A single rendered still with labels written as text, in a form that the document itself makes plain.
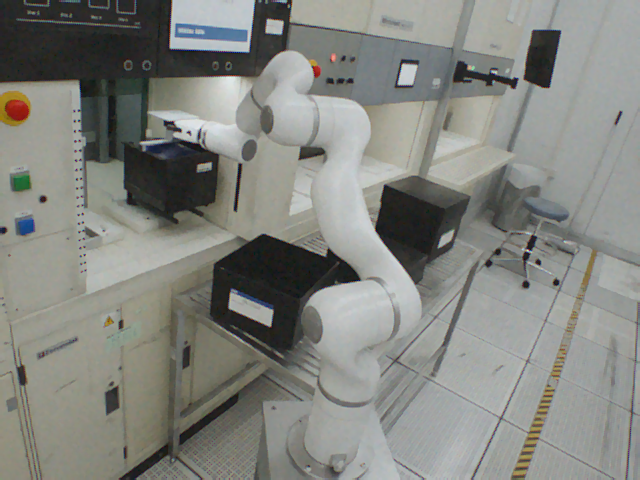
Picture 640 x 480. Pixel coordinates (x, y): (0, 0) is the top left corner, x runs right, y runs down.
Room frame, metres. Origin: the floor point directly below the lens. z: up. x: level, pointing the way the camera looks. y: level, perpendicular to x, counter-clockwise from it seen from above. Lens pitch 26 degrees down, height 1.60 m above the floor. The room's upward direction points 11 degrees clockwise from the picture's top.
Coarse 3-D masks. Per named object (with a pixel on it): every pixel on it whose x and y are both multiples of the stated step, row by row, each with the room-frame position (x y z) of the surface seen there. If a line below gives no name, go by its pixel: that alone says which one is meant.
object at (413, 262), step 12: (384, 240) 1.68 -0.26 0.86; (396, 252) 1.59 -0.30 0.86; (408, 252) 1.61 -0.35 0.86; (420, 252) 1.63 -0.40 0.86; (348, 264) 1.47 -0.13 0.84; (408, 264) 1.51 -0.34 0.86; (420, 264) 1.55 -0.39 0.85; (336, 276) 1.48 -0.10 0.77; (348, 276) 1.46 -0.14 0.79; (420, 276) 1.59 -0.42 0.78
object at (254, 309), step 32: (256, 256) 1.36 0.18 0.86; (288, 256) 1.35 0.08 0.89; (320, 256) 1.31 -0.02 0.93; (224, 288) 1.12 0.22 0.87; (256, 288) 1.08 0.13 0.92; (288, 288) 1.31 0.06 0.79; (320, 288) 1.17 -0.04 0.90; (224, 320) 1.11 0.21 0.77; (256, 320) 1.08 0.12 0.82; (288, 320) 1.04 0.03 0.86
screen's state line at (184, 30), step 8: (176, 24) 1.19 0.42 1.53; (184, 24) 1.21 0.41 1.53; (192, 24) 1.23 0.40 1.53; (176, 32) 1.19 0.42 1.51; (184, 32) 1.21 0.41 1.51; (192, 32) 1.23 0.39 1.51; (200, 32) 1.25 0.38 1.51; (208, 32) 1.28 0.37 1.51; (216, 32) 1.30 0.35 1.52; (224, 32) 1.33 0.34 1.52; (232, 32) 1.35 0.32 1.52; (240, 32) 1.38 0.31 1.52; (224, 40) 1.33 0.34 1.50; (232, 40) 1.35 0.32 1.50; (240, 40) 1.38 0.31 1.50
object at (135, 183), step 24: (168, 120) 1.35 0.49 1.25; (144, 144) 1.32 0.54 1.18; (192, 144) 1.52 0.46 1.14; (144, 168) 1.33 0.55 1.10; (168, 168) 1.29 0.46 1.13; (192, 168) 1.37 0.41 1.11; (216, 168) 1.45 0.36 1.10; (144, 192) 1.32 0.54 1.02; (168, 192) 1.29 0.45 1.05; (192, 192) 1.37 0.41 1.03; (168, 216) 1.34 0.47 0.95
